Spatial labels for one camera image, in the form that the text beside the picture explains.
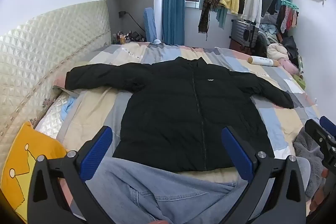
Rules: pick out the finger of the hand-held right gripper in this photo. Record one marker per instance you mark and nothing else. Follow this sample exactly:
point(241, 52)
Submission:
point(328, 124)
point(315, 132)

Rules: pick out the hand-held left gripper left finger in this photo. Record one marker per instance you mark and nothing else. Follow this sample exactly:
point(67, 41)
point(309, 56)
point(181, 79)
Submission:
point(97, 150)

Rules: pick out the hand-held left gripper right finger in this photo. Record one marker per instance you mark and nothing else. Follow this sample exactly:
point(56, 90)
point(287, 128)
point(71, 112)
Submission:
point(236, 153)

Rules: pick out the black puffer jacket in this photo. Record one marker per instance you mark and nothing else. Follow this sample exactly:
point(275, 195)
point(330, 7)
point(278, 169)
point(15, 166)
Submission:
point(183, 108)

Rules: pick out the person's right hand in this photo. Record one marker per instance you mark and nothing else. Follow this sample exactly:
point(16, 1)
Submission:
point(319, 200)

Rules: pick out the grey fluffy blanket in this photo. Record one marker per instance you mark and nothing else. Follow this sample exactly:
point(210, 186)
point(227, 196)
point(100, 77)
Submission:
point(307, 161)

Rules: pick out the pastel patchwork bed cover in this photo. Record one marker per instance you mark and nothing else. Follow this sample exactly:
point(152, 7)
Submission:
point(275, 121)

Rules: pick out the light blue cloth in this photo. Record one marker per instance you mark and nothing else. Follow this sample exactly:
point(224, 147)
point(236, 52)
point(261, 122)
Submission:
point(67, 108)

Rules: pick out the cream quilted bed pad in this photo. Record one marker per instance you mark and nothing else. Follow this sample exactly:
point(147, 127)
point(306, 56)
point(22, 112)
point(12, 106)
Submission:
point(48, 121)

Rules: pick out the yellow cartoon cushion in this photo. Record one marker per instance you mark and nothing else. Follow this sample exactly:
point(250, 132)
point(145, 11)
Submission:
point(29, 161)

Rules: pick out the blue denim jeans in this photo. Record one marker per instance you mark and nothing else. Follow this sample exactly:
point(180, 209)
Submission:
point(157, 187)

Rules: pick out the black bag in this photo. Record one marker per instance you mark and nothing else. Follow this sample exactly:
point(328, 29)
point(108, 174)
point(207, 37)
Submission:
point(290, 48)

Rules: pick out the white tube bottle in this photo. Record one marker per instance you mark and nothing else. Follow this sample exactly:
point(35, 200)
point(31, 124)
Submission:
point(262, 60)

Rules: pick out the pile of blue bedding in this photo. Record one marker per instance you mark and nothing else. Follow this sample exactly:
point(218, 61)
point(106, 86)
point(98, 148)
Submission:
point(270, 29)

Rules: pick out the small hanging laundry items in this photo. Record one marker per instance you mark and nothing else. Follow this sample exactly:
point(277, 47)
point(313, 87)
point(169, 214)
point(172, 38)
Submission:
point(287, 18)

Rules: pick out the cluster of cosmetics bottles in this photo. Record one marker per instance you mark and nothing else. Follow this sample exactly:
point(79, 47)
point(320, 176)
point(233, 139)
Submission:
point(128, 37)

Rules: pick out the grey ribbed suitcase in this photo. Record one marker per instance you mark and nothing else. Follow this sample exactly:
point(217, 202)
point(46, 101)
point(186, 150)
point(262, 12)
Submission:
point(244, 32)

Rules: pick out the cream quilted headboard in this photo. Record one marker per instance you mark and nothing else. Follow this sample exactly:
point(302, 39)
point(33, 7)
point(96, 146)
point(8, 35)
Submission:
point(39, 43)

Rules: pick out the blue covered standing fan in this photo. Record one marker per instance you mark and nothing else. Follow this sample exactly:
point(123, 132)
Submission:
point(150, 24)

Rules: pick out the teal hanging garment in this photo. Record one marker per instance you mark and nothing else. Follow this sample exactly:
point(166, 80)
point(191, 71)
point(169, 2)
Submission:
point(221, 16)

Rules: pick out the black power adapter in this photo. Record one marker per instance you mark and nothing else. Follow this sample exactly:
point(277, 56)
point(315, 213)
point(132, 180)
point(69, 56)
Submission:
point(122, 14)

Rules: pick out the blue curtain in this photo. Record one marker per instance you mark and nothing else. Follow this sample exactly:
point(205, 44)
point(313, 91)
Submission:
point(173, 16)

